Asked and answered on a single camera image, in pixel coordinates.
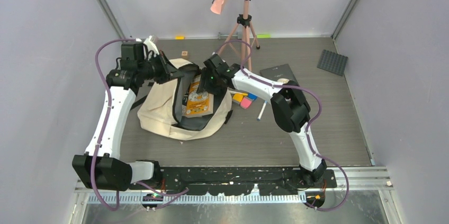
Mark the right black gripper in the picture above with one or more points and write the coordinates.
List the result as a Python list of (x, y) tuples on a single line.
[(204, 84)]

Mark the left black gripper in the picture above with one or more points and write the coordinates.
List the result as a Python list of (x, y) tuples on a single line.
[(169, 71)]

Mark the orange green paperback book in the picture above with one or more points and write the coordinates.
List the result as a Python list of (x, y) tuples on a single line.
[(197, 104)]

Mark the beige canvas backpack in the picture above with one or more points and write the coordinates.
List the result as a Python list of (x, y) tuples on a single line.
[(161, 112)]

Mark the black hardcover book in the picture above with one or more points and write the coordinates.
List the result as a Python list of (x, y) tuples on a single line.
[(280, 73)]

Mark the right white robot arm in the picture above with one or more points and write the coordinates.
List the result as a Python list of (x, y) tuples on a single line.
[(289, 105)]

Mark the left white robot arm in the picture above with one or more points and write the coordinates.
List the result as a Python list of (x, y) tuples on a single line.
[(100, 167)]

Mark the yellow capped white marker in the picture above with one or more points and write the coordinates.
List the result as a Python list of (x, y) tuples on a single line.
[(241, 93)]

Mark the yellow orange eraser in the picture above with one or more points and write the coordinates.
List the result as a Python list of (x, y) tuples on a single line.
[(237, 98)]

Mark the pink eraser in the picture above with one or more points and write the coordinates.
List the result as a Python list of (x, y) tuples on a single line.
[(245, 103)]

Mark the blue small eraser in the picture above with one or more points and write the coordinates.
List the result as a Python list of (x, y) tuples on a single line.
[(252, 96)]

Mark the green tape piece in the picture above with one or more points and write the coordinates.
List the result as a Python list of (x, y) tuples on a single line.
[(264, 36)]

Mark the blue capped white marker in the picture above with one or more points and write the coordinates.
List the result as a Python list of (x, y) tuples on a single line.
[(261, 111)]

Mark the pink tripod stand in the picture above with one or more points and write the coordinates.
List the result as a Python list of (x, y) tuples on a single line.
[(249, 36)]

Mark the dark grey studded plate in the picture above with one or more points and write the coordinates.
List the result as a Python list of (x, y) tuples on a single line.
[(332, 62)]

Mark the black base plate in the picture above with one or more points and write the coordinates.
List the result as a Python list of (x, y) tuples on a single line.
[(234, 181)]

